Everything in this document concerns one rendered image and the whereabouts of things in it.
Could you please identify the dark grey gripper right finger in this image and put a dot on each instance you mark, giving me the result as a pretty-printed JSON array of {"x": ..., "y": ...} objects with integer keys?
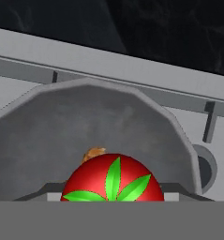
[{"x": 174, "y": 191}]

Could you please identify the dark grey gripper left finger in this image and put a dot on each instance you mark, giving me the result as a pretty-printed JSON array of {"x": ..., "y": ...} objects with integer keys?
[{"x": 51, "y": 191}]

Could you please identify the red tomato with green leaves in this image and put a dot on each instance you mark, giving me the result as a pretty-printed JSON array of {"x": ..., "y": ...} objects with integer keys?
[{"x": 94, "y": 178}]

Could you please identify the grey round stove burner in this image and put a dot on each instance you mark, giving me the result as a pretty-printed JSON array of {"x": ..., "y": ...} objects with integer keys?
[{"x": 210, "y": 168}]

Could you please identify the orange-brown onion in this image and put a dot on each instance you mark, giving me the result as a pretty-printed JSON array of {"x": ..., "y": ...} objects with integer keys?
[{"x": 93, "y": 153}]

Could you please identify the grey metal pan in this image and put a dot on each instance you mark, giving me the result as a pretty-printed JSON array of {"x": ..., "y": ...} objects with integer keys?
[{"x": 54, "y": 131}]

